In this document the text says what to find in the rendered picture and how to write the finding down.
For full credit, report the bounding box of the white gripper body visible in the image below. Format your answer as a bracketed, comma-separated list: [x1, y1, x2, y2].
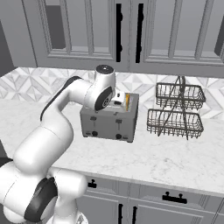
[112, 91, 127, 107]

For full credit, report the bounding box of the yellow bread slice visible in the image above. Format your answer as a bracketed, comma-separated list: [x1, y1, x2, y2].
[124, 93, 131, 113]

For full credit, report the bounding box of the grey metal toaster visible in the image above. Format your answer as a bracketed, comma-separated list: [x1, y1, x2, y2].
[79, 93, 140, 144]

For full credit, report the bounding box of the narrow grey drawer front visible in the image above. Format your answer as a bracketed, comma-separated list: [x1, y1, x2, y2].
[83, 174, 130, 198]

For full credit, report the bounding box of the grey base cupboard door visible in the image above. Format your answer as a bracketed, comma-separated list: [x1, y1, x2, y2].
[75, 193, 130, 224]
[128, 197, 218, 224]

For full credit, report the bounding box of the wide grey drawer front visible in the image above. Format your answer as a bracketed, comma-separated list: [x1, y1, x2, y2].
[129, 182, 224, 214]

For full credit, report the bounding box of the dark two-tier wire basket stand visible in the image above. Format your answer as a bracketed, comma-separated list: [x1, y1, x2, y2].
[146, 75, 207, 142]

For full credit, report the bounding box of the long black cupboard handle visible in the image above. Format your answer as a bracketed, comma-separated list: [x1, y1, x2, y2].
[115, 3, 123, 63]
[135, 3, 144, 64]

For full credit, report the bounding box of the grey wall cupboard door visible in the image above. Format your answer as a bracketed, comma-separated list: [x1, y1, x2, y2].
[22, 0, 131, 73]
[129, 0, 224, 79]

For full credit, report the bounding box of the short black drawer handle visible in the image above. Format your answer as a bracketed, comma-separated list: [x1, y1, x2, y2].
[87, 178, 98, 189]

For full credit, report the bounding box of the wide black drawer handle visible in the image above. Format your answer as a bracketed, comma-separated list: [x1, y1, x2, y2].
[161, 191, 188, 205]

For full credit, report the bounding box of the black base cupboard handle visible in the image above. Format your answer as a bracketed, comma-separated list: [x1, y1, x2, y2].
[131, 205, 138, 224]
[117, 203, 124, 224]

